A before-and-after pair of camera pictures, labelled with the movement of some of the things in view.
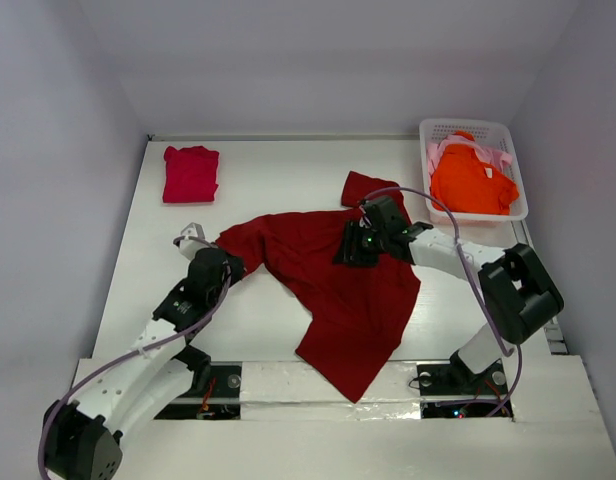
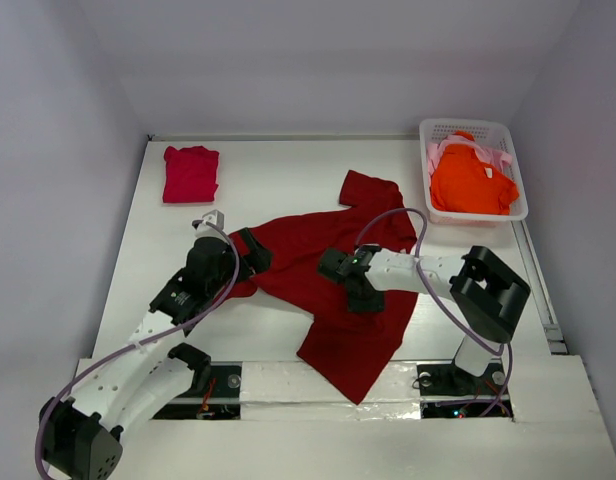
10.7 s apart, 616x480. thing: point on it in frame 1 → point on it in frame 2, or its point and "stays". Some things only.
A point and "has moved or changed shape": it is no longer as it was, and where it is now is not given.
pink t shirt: (499, 160) stays
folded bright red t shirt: (190, 174) stays
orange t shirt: (463, 183) stays
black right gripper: (348, 245) → (363, 298)
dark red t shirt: (359, 315) has moved or changed shape
